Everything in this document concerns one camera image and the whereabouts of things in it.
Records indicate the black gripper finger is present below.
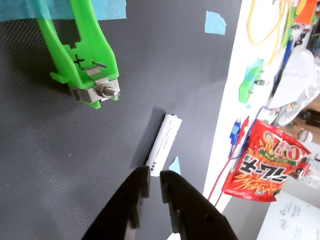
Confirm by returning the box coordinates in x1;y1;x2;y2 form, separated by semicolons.
159;170;240;240
81;165;151;240

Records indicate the white AA battery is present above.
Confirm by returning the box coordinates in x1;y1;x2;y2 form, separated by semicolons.
145;112;183;178

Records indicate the green battery holder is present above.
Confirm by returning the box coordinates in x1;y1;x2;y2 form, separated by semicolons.
36;0;121;110

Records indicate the blue masking tape piece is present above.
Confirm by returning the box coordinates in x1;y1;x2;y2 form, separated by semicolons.
244;59;262;85
204;10;227;35
168;156;181;176

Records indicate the red snack bag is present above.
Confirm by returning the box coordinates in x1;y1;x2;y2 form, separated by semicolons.
221;119;312;203

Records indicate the blue clip connector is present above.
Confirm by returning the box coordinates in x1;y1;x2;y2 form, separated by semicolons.
229;117;243;146

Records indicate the dark grey rubber mat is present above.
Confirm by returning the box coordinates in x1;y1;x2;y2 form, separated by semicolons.
0;0;243;240

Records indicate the white paper sheet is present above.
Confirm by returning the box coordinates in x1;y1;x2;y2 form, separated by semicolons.
256;191;320;240

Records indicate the small green plastic block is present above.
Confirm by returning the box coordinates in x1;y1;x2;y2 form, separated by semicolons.
238;58;270;105

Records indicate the clear plastic bag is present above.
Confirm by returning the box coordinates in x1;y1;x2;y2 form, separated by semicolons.
269;44;320;127

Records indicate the yellow rubber band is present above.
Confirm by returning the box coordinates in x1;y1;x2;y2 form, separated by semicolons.
246;0;295;65

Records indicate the long blue masking tape strip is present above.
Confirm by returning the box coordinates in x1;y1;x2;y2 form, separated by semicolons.
0;0;127;22

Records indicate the orange plastic item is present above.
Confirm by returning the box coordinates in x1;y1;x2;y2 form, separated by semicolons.
294;0;318;25

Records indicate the red wire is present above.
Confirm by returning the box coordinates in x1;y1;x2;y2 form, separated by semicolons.
207;117;251;206

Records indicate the blue wire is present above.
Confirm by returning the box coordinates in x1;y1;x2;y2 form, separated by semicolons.
228;34;294;161

